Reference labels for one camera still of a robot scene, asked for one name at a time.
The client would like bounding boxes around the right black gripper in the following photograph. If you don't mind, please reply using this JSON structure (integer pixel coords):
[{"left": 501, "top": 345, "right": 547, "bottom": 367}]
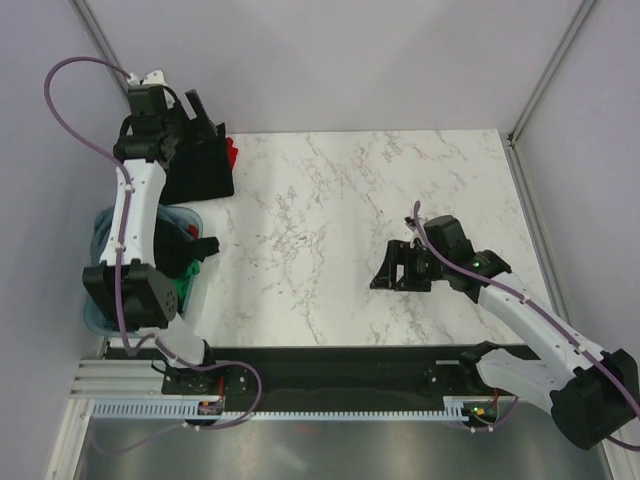
[{"left": 369, "top": 239, "right": 449, "bottom": 293}]

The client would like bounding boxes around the black t shirt with logo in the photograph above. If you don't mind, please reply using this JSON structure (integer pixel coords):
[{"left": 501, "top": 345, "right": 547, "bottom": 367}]
[{"left": 160, "top": 123, "right": 235, "bottom": 206}]

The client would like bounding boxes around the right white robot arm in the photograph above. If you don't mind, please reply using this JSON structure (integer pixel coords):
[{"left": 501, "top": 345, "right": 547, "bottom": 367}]
[{"left": 370, "top": 240, "right": 639, "bottom": 450}]

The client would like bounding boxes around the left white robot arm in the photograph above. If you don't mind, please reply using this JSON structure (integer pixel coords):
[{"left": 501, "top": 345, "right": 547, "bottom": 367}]
[{"left": 82, "top": 85, "right": 234, "bottom": 393}]

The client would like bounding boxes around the folded red t shirt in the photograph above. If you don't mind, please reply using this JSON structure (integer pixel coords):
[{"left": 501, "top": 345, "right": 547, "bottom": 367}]
[{"left": 226, "top": 137, "right": 239, "bottom": 168}]

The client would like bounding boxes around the red garment in basket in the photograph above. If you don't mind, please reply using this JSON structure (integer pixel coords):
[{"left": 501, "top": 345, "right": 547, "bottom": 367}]
[{"left": 187, "top": 224, "right": 199, "bottom": 240}]

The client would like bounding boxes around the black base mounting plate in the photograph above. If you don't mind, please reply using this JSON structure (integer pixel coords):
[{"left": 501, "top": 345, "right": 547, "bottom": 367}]
[{"left": 160, "top": 344, "right": 518, "bottom": 414}]

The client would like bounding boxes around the black t shirt in basket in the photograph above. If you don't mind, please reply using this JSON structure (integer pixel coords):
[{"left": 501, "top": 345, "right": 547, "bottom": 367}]
[{"left": 153, "top": 219, "right": 220, "bottom": 279}]

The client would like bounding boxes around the grey blue t shirt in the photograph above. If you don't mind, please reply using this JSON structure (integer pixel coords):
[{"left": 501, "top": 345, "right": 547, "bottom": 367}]
[{"left": 90, "top": 206, "right": 198, "bottom": 265}]

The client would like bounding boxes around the green garment in basket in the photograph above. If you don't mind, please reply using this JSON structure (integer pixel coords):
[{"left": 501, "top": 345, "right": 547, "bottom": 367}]
[{"left": 172, "top": 260, "right": 201, "bottom": 302}]

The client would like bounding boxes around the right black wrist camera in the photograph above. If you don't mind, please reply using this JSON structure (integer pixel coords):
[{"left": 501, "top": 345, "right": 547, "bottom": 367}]
[{"left": 404, "top": 215, "right": 475, "bottom": 265}]

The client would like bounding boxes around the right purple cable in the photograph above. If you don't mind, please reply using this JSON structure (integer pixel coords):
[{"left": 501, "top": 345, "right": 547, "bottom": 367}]
[{"left": 412, "top": 200, "right": 640, "bottom": 451}]

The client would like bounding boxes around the purple cable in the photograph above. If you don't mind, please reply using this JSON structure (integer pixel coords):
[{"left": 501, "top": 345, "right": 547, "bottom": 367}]
[
  {"left": 412, "top": 200, "right": 640, "bottom": 451},
  {"left": 43, "top": 56, "right": 264, "bottom": 454}
]

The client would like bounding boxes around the white slotted cable duct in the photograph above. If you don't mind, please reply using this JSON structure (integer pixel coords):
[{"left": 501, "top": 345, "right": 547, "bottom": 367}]
[{"left": 91, "top": 397, "right": 471, "bottom": 422}]

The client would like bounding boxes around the right aluminium frame post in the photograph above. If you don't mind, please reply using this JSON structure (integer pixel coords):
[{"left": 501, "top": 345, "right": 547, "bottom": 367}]
[{"left": 507, "top": 0, "right": 601, "bottom": 146}]

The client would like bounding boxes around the aluminium frame post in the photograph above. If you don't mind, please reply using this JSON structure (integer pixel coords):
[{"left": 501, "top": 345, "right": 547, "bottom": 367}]
[
  {"left": 68, "top": 0, "right": 123, "bottom": 68},
  {"left": 507, "top": 0, "right": 601, "bottom": 146}
]

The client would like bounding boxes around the left aluminium frame post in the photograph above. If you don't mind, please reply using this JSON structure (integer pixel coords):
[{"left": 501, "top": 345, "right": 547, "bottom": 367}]
[{"left": 68, "top": 0, "right": 123, "bottom": 68}]

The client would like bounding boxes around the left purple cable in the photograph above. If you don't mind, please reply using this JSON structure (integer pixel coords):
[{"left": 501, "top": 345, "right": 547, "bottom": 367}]
[{"left": 43, "top": 56, "right": 264, "bottom": 454}]

